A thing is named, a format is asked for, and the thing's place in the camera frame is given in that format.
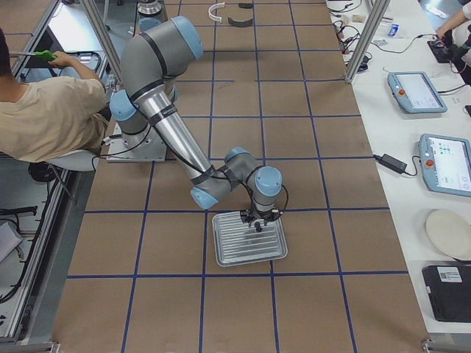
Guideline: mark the black power adapter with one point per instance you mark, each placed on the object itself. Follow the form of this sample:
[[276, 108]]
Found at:
[[391, 163]]

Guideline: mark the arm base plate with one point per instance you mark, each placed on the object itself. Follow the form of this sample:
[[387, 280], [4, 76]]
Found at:
[[137, 142]]

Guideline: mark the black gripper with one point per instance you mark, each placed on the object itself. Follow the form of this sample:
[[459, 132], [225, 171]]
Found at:
[[258, 219]]

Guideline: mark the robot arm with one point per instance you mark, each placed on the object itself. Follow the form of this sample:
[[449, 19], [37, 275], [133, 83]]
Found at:
[[151, 59]]

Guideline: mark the white chair seat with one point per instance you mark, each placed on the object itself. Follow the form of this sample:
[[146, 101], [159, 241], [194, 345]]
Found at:
[[78, 160]]

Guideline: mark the upper teach pendant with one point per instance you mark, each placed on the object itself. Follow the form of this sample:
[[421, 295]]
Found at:
[[415, 93]]

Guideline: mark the black brake pad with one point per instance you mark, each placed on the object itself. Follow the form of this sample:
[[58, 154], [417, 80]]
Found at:
[[245, 5]]

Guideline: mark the black laptop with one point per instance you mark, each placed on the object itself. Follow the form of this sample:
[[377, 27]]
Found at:
[[448, 288]]

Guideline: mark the person in beige shirt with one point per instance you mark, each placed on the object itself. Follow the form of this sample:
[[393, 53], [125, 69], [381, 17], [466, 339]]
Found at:
[[44, 120]]

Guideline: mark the aluminium frame post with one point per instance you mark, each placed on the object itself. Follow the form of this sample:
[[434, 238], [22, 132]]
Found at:
[[370, 27]]

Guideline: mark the ribbed metal tray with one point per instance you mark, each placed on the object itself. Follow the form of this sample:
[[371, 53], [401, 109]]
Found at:
[[238, 243]]

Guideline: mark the white round plate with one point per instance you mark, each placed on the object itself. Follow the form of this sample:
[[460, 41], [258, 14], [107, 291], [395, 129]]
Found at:
[[450, 234]]

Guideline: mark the white curved plastic part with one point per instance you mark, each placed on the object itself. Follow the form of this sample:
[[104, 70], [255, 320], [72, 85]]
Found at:
[[212, 12]]

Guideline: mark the teach pendant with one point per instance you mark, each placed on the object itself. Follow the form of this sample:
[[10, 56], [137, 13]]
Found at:
[[445, 163], [415, 93]]

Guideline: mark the dark curved brake shoe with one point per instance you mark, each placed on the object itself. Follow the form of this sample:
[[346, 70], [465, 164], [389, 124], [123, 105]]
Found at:
[[240, 23]]

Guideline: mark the lower teach pendant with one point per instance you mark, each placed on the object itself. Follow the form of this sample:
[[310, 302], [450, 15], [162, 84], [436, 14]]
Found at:
[[445, 163]]

